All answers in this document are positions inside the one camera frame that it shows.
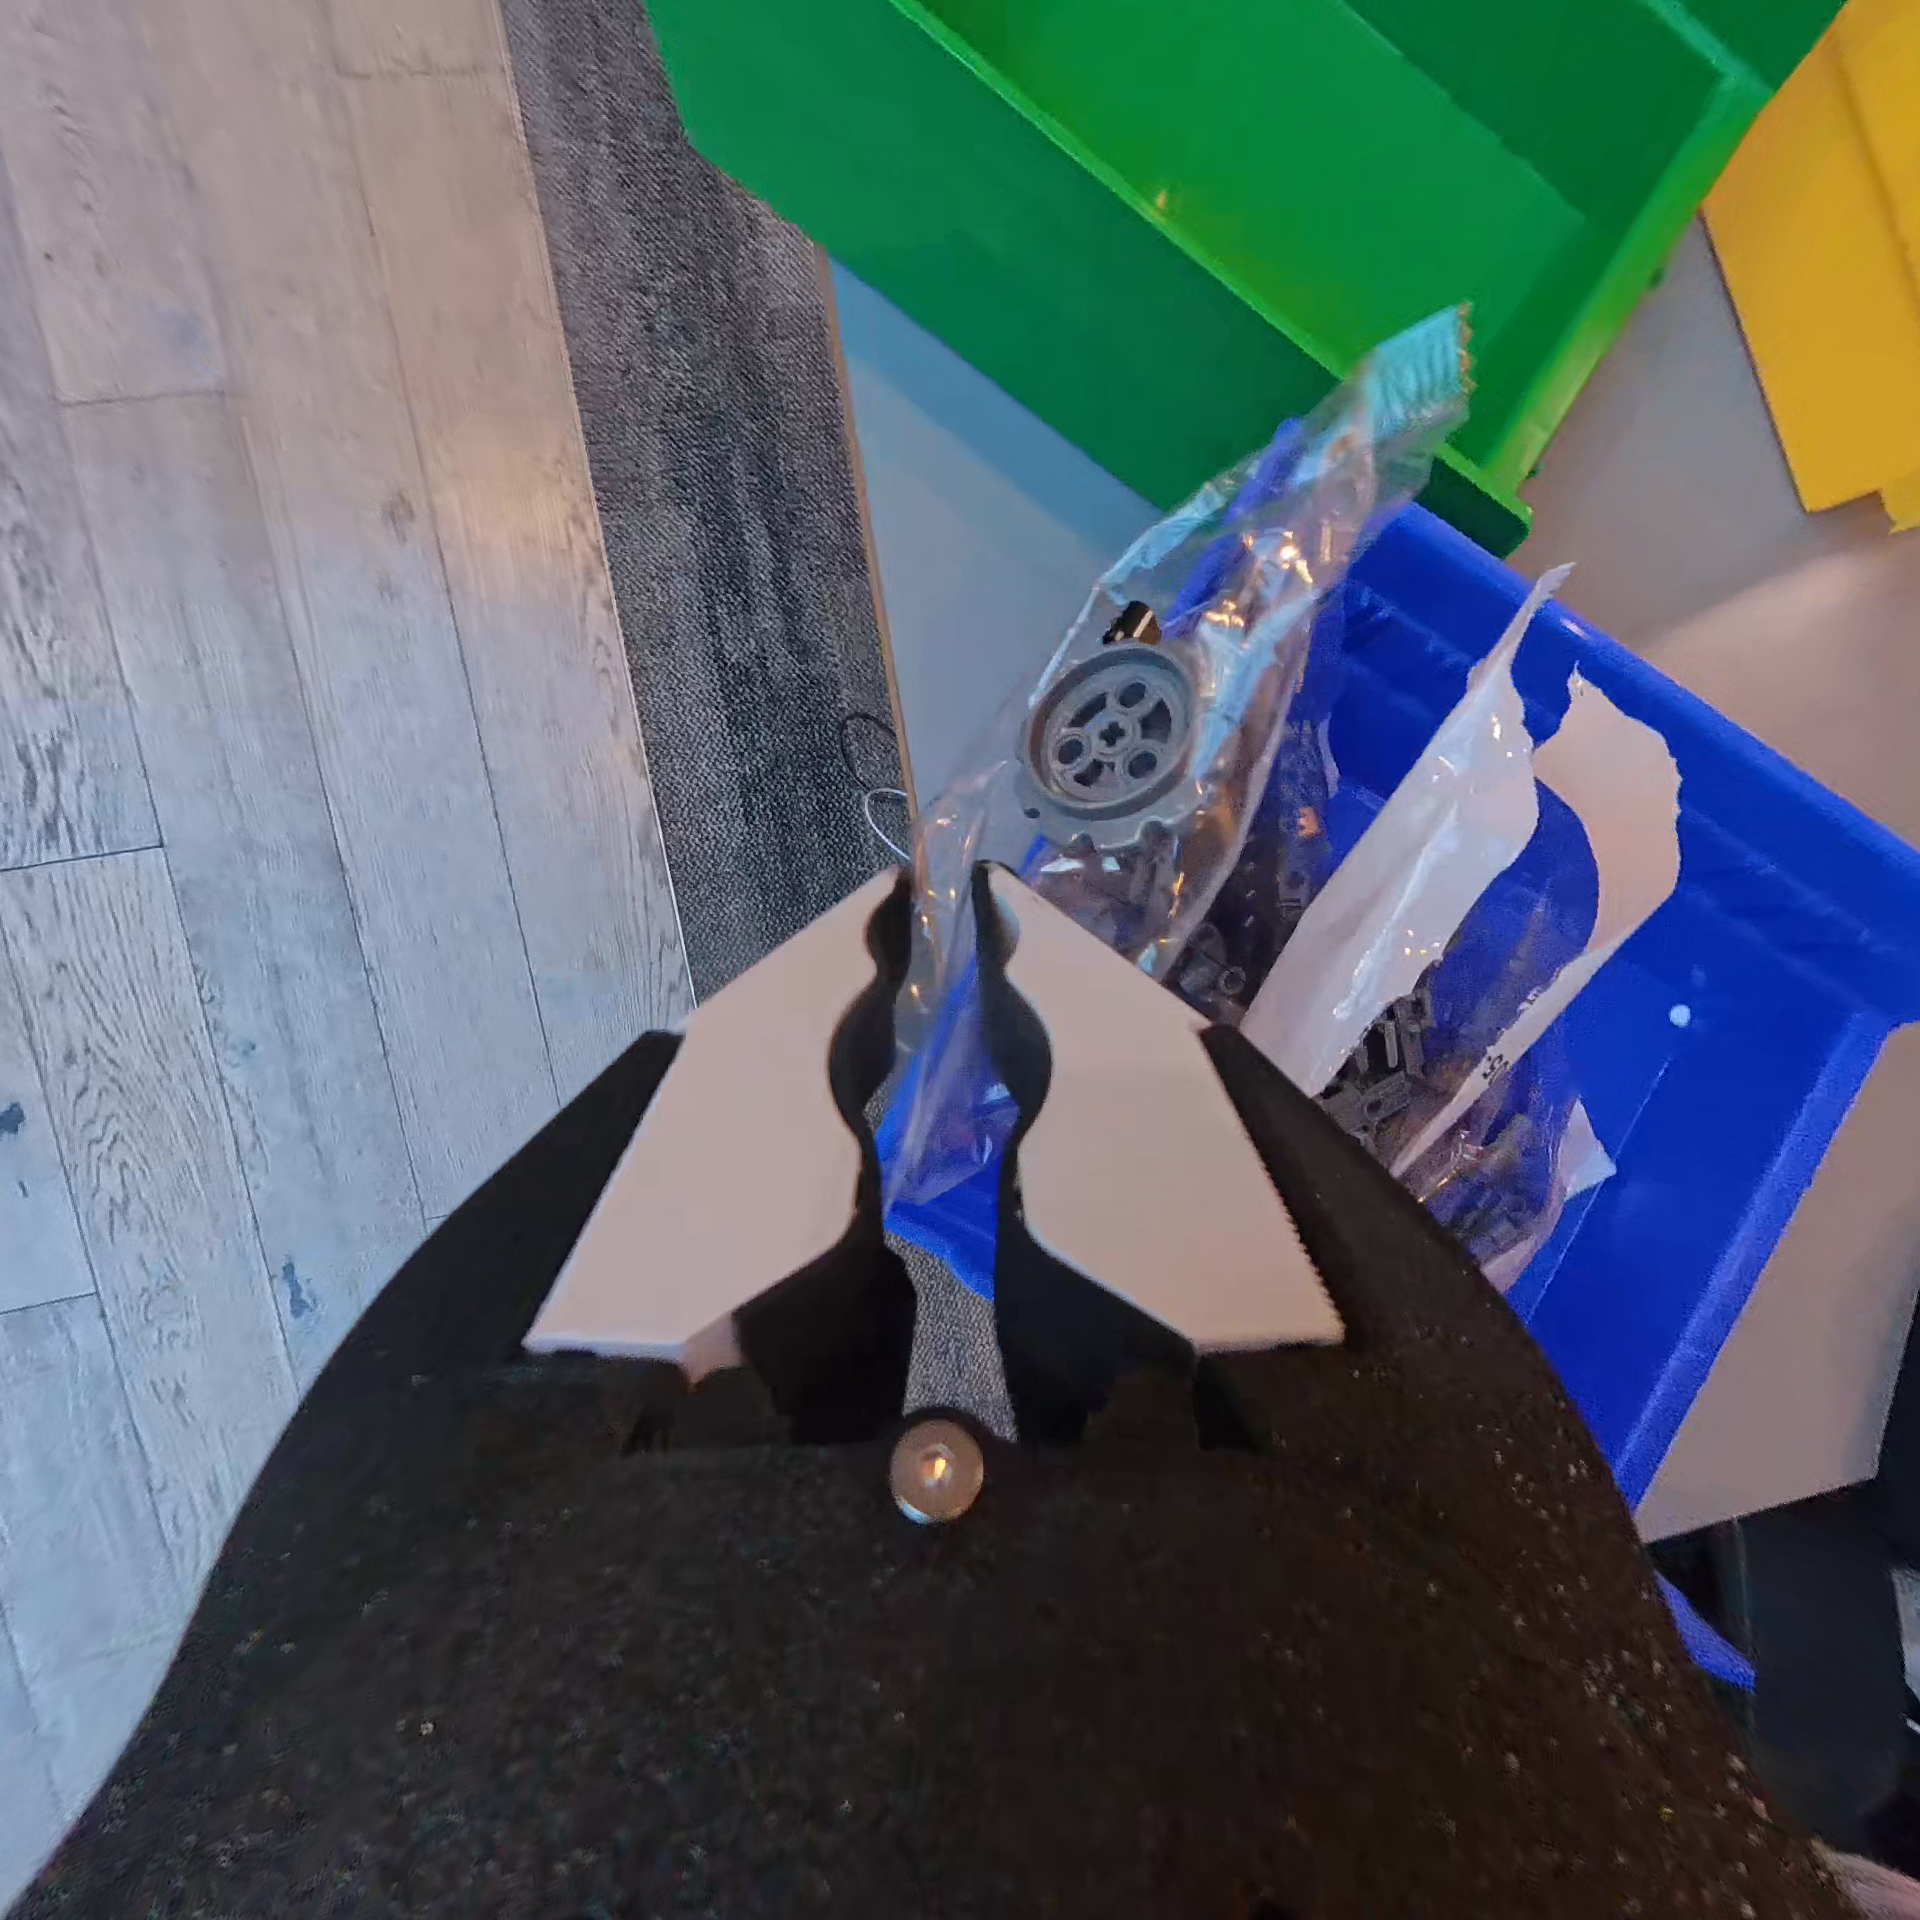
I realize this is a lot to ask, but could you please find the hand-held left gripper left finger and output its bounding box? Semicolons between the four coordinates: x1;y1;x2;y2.
520;866;917;1437

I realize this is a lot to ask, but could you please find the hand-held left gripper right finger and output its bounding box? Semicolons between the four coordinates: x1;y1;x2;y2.
970;861;1346;1437

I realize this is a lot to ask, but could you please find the blue plastic bin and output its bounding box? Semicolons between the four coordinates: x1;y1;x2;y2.
878;503;1920;1689

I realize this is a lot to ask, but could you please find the clear bag of grey parts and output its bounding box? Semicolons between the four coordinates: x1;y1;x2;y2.
878;299;1479;1291

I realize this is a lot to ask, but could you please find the yellow plastic bin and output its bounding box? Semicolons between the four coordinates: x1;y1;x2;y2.
1703;0;1920;534

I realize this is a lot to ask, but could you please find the grey desk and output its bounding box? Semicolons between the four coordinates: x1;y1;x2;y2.
830;225;1920;1547

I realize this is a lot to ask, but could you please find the torn white plastic bag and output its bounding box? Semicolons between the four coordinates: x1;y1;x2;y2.
1241;562;1681;1278

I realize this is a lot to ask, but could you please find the grey gear wheel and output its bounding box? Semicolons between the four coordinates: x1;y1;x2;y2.
1020;638;1209;865

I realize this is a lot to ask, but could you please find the green plastic bin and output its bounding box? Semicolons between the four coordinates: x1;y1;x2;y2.
641;0;1846;561

